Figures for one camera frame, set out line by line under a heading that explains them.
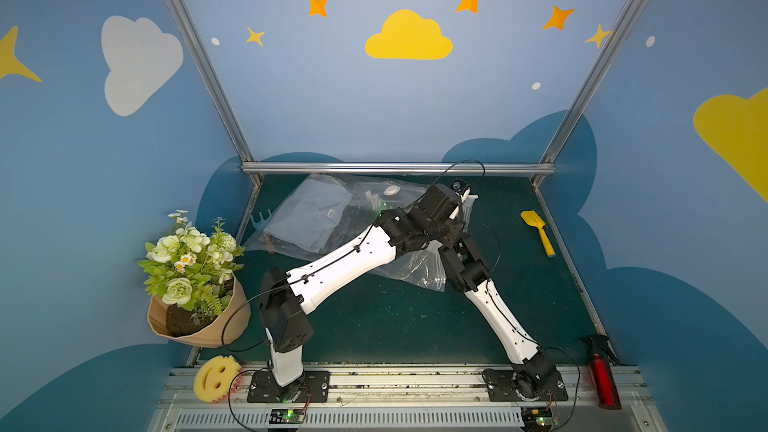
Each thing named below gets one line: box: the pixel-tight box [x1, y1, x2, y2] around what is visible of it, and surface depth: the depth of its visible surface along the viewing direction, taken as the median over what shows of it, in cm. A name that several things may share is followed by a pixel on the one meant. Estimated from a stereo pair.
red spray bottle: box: [581, 335, 622, 410], surface depth 76 cm
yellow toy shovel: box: [520, 210, 555, 258], surface depth 109 cm
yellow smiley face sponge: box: [193, 355, 241, 403], surface depth 74 cm
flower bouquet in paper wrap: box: [137, 210, 251, 348], surface depth 67 cm
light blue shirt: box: [262, 178, 353, 253], surface depth 103 cm
